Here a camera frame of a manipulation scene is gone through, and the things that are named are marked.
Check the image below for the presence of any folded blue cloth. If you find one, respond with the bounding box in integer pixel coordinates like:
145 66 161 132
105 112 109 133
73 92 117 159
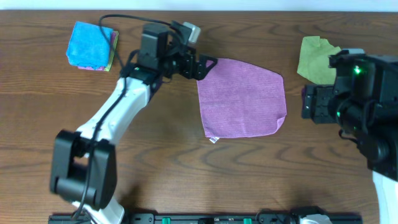
66 21 114 68

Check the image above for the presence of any purple microfibre cloth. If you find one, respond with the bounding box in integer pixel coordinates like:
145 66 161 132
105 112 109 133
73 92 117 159
197 58 287 142

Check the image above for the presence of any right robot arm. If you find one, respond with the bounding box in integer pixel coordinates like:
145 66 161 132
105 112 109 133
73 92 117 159
302 49 397 223

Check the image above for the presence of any folded green cloth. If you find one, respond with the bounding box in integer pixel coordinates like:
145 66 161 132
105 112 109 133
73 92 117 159
104 31 119 72

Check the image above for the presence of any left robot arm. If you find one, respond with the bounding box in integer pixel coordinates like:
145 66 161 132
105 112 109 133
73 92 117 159
50 22 217 223

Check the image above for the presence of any crumpled green cloth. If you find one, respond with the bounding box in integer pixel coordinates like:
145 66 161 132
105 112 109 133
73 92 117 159
297 36 341 85

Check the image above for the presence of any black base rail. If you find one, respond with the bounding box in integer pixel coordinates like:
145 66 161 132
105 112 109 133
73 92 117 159
48 207 364 224

